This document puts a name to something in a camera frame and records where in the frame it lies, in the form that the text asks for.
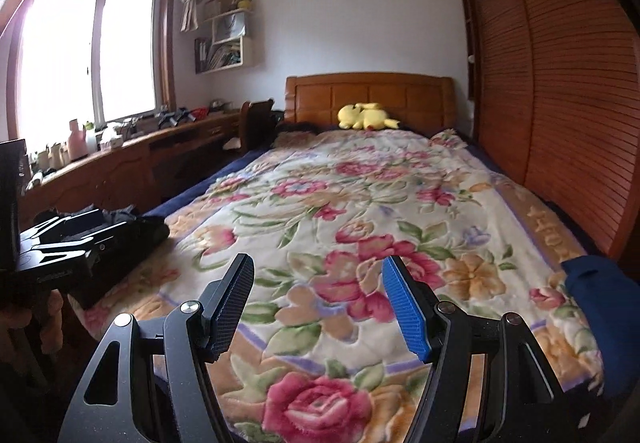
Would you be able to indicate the pink and white bottle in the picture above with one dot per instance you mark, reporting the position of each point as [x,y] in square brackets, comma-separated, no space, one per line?
[76,140]

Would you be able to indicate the black devices on desk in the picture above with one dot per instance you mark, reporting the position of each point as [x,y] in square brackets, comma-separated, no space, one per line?
[172,119]

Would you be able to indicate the metal bowl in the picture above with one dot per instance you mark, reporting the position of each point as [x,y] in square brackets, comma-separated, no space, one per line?
[217,104]

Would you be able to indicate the dark pillow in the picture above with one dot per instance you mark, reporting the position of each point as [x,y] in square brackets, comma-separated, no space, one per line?
[300,129]

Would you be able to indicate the wooden bed headboard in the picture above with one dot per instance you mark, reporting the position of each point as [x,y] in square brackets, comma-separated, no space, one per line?
[320,98]

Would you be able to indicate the wooden slatted wardrobe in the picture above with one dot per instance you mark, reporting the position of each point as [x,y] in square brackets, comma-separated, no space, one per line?
[560,98]

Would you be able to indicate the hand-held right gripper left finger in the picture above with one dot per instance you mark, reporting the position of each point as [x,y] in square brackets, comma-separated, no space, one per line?
[230,303]

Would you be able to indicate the blue cloth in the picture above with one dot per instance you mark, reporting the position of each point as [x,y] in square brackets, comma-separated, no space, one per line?
[605,313]

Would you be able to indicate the small yellow shelf toy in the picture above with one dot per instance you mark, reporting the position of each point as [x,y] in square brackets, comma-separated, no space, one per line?
[244,3]

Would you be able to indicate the white tissue pack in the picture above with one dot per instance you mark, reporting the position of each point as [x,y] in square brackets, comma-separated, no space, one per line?
[111,139]

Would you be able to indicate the wooden chair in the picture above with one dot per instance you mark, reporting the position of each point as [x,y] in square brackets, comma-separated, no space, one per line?
[257,120]

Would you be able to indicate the floral blanket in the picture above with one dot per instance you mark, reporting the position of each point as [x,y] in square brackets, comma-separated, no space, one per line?
[350,203]

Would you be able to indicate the yellow plush toy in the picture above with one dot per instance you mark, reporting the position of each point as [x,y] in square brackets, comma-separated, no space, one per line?
[365,117]

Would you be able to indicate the white cloth on chair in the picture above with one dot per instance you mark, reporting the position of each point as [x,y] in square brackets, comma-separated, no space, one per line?
[233,144]

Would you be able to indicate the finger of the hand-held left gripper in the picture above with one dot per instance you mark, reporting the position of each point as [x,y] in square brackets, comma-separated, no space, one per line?
[70,220]
[60,240]

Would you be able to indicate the white paper bag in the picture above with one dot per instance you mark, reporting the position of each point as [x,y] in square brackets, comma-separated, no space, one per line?
[230,28]

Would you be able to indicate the long wooden desk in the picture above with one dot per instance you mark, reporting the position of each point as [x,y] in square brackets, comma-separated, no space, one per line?
[100,178]

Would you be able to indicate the window with wooden frame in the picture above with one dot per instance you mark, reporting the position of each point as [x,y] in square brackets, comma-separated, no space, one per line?
[125,48]

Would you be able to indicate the black double-breasted coat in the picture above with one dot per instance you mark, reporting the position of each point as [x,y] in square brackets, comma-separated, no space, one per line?
[135,243]

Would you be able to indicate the red item on desk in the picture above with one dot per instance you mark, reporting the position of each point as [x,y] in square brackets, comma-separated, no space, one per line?
[200,113]

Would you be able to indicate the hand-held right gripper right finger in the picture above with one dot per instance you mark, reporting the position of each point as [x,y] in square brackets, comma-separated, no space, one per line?
[405,308]

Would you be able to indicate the white wall shelf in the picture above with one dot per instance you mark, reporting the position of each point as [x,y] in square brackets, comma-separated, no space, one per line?
[252,53]

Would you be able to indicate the person's left hand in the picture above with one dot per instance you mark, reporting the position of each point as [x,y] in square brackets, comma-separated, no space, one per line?
[50,323]

